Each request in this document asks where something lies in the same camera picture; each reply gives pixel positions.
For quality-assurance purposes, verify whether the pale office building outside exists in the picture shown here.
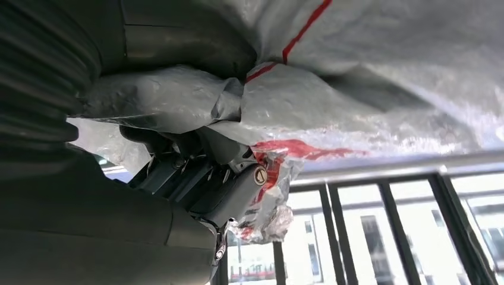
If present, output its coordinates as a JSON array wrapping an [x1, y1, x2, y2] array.
[[226, 179, 504, 285]]

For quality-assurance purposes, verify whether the black framed window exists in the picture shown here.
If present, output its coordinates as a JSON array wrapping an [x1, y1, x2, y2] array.
[[212, 149, 504, 285]]

